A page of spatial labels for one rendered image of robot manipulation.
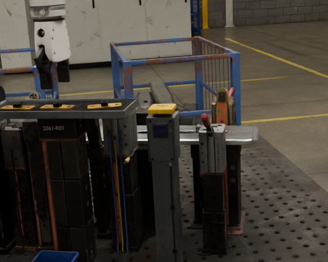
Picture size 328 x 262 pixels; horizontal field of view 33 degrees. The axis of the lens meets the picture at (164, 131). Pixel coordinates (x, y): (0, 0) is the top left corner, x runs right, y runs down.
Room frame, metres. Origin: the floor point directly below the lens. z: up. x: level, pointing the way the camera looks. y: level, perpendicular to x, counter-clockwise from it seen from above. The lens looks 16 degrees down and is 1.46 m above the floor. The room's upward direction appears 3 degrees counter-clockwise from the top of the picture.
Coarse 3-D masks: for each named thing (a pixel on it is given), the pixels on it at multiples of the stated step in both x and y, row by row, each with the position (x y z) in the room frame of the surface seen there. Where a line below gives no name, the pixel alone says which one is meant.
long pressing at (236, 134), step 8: (144, 128) 1.69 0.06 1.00; (184, 128) 1.67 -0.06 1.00; (192, 128) 1.66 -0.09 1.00; (232, 128) 1.64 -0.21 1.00; (240, 128) 1.63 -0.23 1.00; (248, 128) 1.63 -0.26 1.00; (256, 128) 1.63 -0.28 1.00; (144, 136) 1.60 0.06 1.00; (184, 136) 1.58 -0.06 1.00; (192, 136) 1.57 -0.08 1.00; (232, 136) 1.55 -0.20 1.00; (240, 136) 1.55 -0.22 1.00; (248, 136) 1.54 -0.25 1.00; (256, 136) 1.55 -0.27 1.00; (144, 144) 1.56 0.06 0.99; (184, 144) 1.53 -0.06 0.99; (192, 144) 1.53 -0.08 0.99; (232, 144) 1.50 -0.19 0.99; (240, 144) 1.50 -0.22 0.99; (248, 144) 1.50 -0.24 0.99
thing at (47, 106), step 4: (48, 104) 1.38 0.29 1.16; (52, 104) 1.37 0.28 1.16; (56, 104) 1.34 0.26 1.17; (60, 104) 1.35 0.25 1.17; (40, 108) 1.34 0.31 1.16; (44, 108) 1.34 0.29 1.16; (48, 108) 1.34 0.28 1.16; (52, 108) 1.33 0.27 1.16; (56, 108) 1.33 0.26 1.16; (60, 108) 1.33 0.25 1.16; (64, 108) 1.32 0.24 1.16; (68, 108) 1.32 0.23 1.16
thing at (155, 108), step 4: (156, 104) 1.32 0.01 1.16; (160, 104) 1.32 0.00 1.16; (164, 104) 1.32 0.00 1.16; (168, 104) 1.31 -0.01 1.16; (172, 104) 1.31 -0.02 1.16; (152, 108) 1.28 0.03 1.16; (156, 108) 1.28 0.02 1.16; (160, 108) 1.28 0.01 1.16; (164, 108) 1.28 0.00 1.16; (168, 108) 1.28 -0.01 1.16; (172, 108) 1.28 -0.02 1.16; (148, 112) 1.28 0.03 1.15; (152, 112) 1.27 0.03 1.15; (156, 112) 1.27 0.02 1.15; (160, 112) 1.27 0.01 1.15; (164, 112) 1.27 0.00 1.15; (168, 112) 1.27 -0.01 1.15; (172, 112) 1.27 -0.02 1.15
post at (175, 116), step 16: (176, 112) 1.31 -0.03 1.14; (176, 128) 1.28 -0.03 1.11; (160, 144) 1.27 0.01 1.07; (176, 144) 1.27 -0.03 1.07; (160, 160) 1.27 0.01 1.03; (176, 160) 1.26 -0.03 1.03; (160, 176) 1.27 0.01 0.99; (176, 176) 1.29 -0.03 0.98; (160, 192) 1.27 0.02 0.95; (176, 192) 1.27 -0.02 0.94; (160, 208) 1.27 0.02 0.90; (176, 208) 1.27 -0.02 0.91; (160, 224) 1.27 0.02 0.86; (176, 224) 1.27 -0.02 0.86; (160, 240) 1.27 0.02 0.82; (176, 240) 1.27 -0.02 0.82; (160, 256) 1.27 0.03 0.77; (176, 256) 1.27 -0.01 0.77
